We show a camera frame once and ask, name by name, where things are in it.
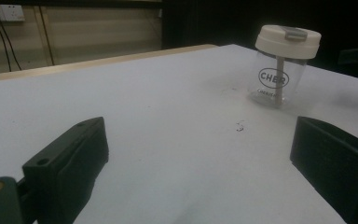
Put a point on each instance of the clear cup with cream lid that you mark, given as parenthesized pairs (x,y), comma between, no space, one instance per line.
(287,40)

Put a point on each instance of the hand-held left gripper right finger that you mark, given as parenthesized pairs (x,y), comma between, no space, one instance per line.
(338,165)

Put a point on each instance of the small dark crumbs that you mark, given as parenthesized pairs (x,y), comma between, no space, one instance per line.
(240,126)

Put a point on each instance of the beige straw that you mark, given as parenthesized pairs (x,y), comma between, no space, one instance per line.
(279,67)

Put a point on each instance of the white wall socket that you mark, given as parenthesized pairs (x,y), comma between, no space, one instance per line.
(7,13)

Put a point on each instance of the white table cover sheet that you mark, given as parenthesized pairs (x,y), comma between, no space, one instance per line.
(174,155)

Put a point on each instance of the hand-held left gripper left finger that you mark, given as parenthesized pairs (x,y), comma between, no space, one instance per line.
(65,168)

